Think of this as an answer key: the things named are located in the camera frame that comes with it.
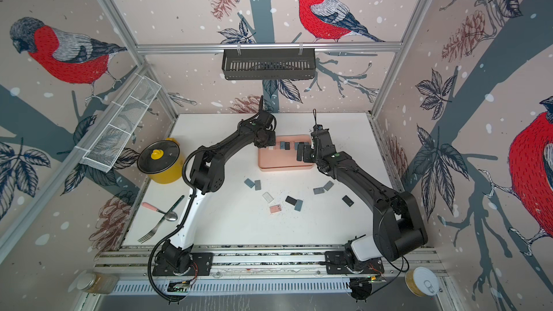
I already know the pink plastic storage tray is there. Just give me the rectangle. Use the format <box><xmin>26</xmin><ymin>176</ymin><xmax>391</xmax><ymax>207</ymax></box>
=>
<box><xmin>258</xmin><ymin>135</ymin><xmax>314</xmax><ymax>172</ymax></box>

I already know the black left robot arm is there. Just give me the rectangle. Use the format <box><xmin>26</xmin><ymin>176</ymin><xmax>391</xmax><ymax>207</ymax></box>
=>
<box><xmin>148</xmin><ymin>109</ymin><xmax>277</xmax><ymax>276</ymax></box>

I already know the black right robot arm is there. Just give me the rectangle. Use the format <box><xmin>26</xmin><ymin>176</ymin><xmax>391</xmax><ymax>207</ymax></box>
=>
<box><xmin>298</xmin><ymin>124</ymin><xmax>428</xmax><ymax>272</ymax></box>

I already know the grey-blue eraser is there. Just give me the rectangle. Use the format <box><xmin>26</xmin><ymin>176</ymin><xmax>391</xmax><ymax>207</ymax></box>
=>
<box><xmin>254</xmin><ymin>180</ymin><xmax>262</xmax><ymax>191</ymax></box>

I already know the white eraser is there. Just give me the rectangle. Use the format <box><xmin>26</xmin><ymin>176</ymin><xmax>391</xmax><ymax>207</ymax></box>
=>
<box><xmin>262</xmin><ymin>192</ymin><xmax>274</xmax><ymax>203</ymax></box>

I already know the pink eraser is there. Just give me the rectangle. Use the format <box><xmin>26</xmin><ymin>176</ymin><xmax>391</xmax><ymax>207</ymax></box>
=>
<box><xmin>269</xmin><ymin>204</ymin><xmax>282</xmax><ymax>214</ymax></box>

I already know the yellow electric cooking pot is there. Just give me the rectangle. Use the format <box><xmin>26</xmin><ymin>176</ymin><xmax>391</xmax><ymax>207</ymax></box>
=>
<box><xmin>137</xmin><ymin>138</ymin><xmax>184</xmax><ymax>184</ymax></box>

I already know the yellow tape roll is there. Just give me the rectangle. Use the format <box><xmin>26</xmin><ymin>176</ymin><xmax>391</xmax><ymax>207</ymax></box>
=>
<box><xmin>405</xmin><ymin>267</ymin><xmax>440</xmax><ymax>297</ymax></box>

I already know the glass jar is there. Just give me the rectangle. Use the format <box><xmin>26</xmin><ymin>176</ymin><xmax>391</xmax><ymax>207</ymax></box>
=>
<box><xmin>76</xmin><ymin>271</ymin><xmax>119</xmax><ymax>295</ymax></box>

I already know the black hanging wire basket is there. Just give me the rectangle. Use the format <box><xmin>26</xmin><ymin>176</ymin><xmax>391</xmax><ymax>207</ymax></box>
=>
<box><xmin>222</xmin><ymin>48</ymin><xmax>316</xmax><ymax>81</ymax></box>

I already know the green handled fork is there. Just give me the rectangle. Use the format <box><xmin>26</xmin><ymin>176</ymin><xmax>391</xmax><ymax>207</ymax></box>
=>
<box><xmin>138</xmin><ymin>195</ymin><xmax>184</xmax><ymax>243</ymax></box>

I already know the white wire mesh shelf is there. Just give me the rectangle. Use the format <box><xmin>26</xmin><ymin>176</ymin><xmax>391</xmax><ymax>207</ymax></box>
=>
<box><xmin>79</xmin><ymin>73</ymin><xmax>161</xmax><ymax>172</ymax></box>

